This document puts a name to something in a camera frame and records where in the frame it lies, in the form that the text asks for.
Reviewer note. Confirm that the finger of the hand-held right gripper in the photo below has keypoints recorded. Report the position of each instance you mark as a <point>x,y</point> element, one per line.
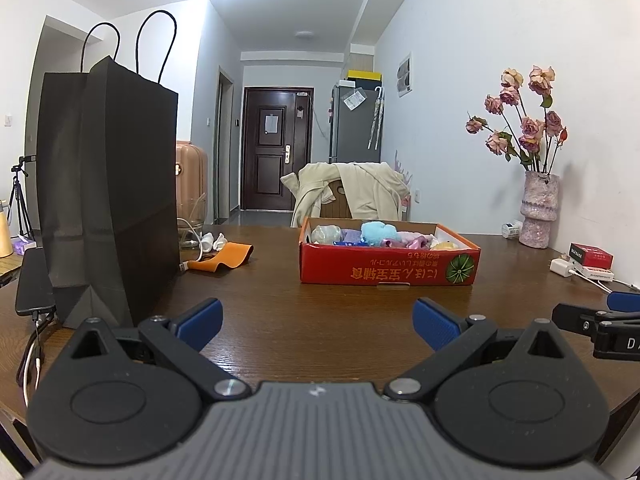
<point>575,316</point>
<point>625,301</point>

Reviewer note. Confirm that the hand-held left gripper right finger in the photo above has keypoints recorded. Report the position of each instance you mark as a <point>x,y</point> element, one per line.
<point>435,325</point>

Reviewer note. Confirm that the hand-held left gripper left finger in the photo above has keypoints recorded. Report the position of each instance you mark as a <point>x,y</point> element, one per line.
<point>202,322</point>

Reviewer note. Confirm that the red cardboard box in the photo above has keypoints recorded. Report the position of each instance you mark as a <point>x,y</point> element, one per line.
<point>390,270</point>

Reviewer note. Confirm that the white yellow sheep plush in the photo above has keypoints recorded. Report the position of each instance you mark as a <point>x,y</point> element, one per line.
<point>445,246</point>

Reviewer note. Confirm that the pink satin cloth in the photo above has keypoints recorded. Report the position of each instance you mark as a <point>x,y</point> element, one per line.
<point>417,244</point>

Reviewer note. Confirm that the purple fluffy headband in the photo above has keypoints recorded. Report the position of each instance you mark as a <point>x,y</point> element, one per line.
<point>411,235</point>

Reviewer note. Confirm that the blue plush toy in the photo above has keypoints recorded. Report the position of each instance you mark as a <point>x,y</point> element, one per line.
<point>378,232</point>

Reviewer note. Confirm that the blue tissue pack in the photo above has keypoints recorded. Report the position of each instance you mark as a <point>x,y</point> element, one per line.
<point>350,244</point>

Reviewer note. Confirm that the purple microfiber cloth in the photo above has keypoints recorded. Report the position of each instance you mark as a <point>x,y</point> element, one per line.
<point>351,236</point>

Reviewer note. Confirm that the iridescent bath puff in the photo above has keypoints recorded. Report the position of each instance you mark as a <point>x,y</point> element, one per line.
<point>325,234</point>

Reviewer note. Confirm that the white charger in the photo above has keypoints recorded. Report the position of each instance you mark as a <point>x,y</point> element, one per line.
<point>562,266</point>

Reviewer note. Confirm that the small red box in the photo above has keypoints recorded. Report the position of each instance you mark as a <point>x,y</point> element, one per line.
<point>592,255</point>

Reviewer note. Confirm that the orange cloth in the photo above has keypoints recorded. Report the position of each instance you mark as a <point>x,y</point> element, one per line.
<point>230,255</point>

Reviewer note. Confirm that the white plug adapter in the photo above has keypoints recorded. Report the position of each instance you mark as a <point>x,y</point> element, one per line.
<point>212,244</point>

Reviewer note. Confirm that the clear glass container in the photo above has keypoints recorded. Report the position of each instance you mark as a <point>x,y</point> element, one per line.
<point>192,232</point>

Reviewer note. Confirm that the small white bottle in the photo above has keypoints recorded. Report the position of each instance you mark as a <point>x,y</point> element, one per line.
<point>511,229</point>

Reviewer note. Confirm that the pink textured vase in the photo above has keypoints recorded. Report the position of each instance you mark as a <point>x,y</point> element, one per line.
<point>537,210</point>

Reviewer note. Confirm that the pink suitcase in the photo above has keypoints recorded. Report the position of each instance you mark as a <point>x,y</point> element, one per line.
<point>190,175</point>

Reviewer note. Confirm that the beige jacket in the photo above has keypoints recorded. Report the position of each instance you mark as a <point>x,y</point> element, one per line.
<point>365,190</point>

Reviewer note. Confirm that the wooden chair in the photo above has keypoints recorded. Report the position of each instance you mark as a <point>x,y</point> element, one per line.
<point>335,205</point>

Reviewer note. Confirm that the black paper bag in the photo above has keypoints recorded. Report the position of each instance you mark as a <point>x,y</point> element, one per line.
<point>110,185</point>

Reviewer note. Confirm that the grey side door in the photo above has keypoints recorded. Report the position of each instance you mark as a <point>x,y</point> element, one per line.
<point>225,150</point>

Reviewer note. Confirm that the black phone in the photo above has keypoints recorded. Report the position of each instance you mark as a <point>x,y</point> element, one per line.
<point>32,280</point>

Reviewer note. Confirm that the dark brown door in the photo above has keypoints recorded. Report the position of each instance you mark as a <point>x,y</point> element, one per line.
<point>277,150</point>

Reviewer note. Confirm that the dried pink roses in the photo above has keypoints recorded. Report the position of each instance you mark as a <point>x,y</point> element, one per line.
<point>530,130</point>

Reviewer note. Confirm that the grey refrigerator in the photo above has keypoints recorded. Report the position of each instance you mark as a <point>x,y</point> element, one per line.
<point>350,135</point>

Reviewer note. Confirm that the white folded umbrella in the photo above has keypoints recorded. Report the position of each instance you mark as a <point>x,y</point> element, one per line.
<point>376,120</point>

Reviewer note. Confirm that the yellow bottle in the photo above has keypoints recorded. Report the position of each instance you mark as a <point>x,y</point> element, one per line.
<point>4,232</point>

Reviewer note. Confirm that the black tripod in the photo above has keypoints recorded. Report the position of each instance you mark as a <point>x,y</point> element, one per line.
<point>19,195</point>

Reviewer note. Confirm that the paper note on refrigerator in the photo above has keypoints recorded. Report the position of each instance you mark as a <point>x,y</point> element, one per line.
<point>353,101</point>

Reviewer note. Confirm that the yellow box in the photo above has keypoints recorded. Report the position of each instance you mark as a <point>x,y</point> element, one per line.
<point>365,74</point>

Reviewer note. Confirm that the small round ceiling lamp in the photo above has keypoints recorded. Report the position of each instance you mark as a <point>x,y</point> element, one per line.
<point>304,34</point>

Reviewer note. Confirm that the white wall socket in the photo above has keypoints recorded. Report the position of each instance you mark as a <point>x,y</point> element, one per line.
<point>419,196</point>

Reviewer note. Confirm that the purple flower wall decal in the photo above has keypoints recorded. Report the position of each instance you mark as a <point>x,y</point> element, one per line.
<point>402,166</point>

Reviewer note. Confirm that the wall poster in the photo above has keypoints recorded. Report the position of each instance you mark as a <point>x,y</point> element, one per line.
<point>404,74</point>

